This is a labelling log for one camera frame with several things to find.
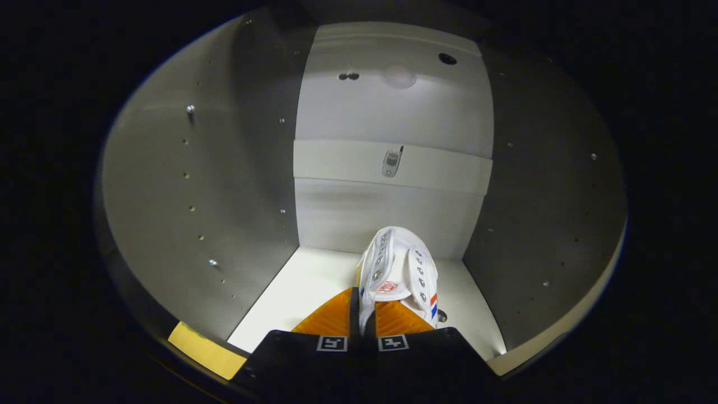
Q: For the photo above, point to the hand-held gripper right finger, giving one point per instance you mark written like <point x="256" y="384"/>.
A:
<point x="415" y="362"/>

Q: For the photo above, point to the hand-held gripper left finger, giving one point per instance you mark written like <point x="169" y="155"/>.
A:
<point x="314" y="359"/>

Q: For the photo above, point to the white canvas shoe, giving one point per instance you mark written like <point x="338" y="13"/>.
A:
<point x="401" y="258"/>

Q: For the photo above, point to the grey shoe cabinet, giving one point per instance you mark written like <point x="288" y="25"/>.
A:
<point x="224" y="168"/>

